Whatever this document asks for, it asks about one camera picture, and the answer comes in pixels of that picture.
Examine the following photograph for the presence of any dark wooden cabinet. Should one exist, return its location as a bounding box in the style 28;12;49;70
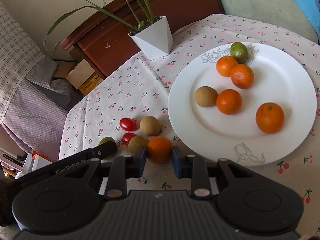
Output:
60;0;225;79

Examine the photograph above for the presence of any green leafy plant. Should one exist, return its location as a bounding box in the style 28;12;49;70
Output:
41;0;163;55

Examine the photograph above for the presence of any person's left hand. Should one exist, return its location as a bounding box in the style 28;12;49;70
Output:
0;179;17;227

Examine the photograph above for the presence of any cherry print tablecloth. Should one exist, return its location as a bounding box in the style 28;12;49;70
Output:
59;14;320;230

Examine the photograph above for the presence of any white plate with line drawings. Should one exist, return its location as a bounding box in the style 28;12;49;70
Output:
167;42;317;167

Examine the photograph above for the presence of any open cardboard box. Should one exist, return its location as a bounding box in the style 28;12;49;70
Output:
52;57;104;95

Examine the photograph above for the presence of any beige plaid lace-trimmed cloth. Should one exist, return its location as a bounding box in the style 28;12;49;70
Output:
0;0;44;124

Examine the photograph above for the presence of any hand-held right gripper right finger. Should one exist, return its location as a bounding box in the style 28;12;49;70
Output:
171;146;253;197

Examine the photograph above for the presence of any pale green cushion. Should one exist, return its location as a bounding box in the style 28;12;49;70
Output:
212;0;318;43

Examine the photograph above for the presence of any white faceted plant pot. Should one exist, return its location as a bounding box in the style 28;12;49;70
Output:
128;16;174;61

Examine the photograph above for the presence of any green fruit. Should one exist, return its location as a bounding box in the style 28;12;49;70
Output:
230;42;249;64
98;137;117;160

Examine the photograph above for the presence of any small orange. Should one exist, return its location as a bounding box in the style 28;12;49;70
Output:
216;55;238;77
147;136;173;165
255;102;285;134
216;89;243;115
230;64;255;89

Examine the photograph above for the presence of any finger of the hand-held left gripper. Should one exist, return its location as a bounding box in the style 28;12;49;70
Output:
90;141;117;161

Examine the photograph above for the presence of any blue cloth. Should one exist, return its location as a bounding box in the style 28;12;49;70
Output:
275;0;320;38

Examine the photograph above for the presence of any red cherry tomato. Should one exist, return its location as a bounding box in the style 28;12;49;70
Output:
121;132;137;146
119;117;138;132

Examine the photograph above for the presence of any lilac gingham cloth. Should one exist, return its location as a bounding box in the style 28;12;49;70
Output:
1;57;87;162

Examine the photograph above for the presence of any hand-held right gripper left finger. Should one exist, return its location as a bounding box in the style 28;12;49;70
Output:
64;146;147;199

